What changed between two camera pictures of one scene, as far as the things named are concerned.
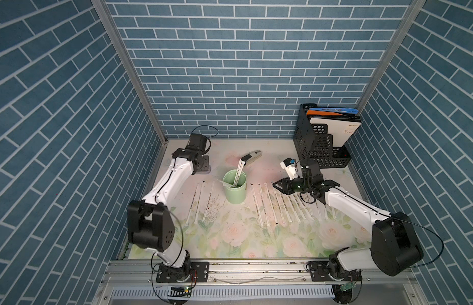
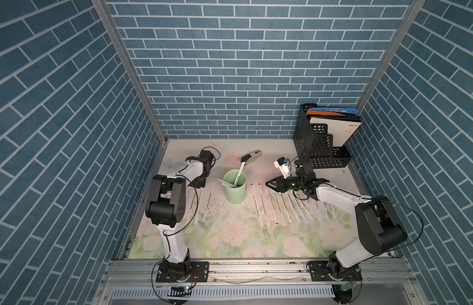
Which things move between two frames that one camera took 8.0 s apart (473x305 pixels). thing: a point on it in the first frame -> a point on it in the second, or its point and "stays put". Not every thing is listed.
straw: [264, 206] stays put
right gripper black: [285, 185] stays put
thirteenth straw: [198, 204] stays put
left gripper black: [206, 163] -> [201, 184]
